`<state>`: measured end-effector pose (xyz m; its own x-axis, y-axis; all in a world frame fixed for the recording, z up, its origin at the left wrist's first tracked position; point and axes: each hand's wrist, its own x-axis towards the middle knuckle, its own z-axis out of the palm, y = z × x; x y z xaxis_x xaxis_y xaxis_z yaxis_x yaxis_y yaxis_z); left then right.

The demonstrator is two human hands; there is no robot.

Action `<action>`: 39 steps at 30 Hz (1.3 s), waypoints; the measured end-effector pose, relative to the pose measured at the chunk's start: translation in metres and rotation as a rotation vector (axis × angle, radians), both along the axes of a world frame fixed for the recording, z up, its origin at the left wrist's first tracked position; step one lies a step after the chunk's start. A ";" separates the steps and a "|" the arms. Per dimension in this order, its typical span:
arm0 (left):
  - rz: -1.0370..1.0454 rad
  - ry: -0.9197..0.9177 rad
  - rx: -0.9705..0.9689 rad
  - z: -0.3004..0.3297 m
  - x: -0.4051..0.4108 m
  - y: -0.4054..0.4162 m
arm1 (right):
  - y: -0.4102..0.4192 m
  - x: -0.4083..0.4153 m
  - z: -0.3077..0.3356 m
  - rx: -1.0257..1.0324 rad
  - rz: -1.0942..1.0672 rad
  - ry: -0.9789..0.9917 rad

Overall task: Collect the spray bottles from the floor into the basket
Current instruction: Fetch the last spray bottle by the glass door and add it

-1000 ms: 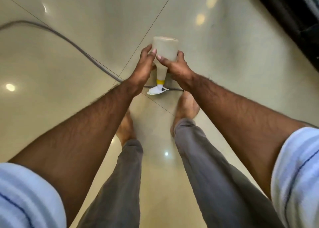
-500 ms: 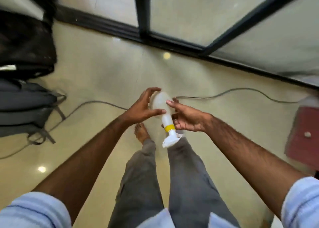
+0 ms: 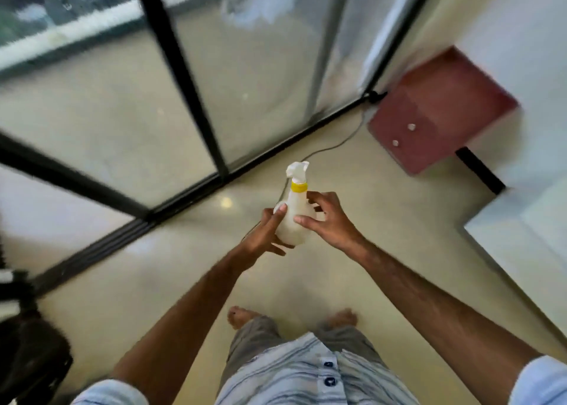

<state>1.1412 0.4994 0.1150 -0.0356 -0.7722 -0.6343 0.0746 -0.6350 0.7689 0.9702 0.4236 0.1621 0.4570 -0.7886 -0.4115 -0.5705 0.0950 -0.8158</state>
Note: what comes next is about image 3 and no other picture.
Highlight person's right hand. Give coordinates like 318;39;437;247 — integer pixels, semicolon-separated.
293;191;368;256

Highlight person's left hand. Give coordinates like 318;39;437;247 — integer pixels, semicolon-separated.
240;204;295;265

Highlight white spray bottle yellow collar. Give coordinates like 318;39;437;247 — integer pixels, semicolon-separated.
273;161;327;247

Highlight person's right forearm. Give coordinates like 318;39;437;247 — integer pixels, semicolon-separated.
354;240;546;405

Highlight person's left forearm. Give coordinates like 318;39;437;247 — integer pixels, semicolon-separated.
107;244;266;405

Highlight person's right foot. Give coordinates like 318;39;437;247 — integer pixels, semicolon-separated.
325;308;359;329

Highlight person's foot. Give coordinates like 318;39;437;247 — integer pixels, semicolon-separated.
227;306;263;330
325;308;359;329

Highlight person's left foot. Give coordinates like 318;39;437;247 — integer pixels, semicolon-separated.
227;306;263;330

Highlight grey shorts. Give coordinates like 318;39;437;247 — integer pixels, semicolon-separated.
219;315;390;396

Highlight reddish brown wooden cabinet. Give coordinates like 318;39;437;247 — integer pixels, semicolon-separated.
368;46;520;176

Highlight striped white shirt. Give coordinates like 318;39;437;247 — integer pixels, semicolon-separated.
71;332;567;405

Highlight black framed glass sliding door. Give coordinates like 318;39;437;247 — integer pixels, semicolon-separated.
0;0;444;299

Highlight white bed mattress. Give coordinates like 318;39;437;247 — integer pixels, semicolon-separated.
463;180;567;326

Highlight black chair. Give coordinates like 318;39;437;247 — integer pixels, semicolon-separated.
0;236;74;405

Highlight grey electric cable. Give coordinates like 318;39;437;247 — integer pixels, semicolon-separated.
241;108;369;241

